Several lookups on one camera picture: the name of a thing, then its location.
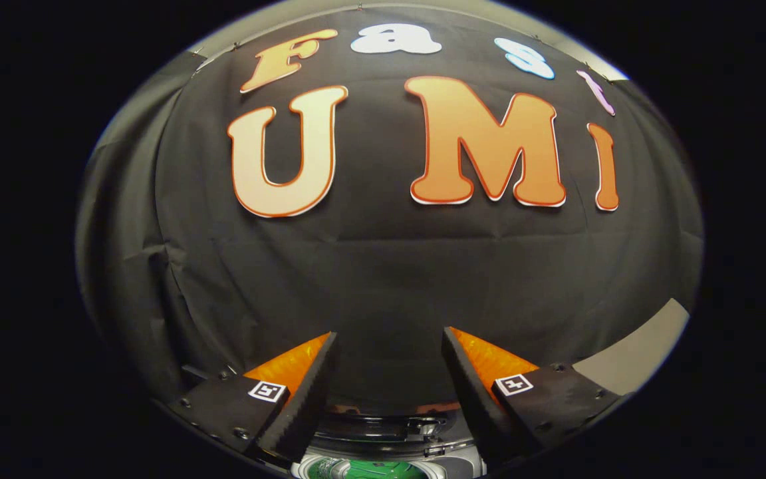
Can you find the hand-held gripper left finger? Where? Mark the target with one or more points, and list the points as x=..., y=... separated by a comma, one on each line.
x=306, y=399

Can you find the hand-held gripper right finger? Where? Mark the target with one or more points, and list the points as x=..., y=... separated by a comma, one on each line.
x=473, y=399

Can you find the green polo shirt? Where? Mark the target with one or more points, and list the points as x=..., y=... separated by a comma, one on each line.
x=383, y=471

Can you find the black backdrop cloth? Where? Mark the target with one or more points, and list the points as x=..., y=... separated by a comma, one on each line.
x=389, y=279

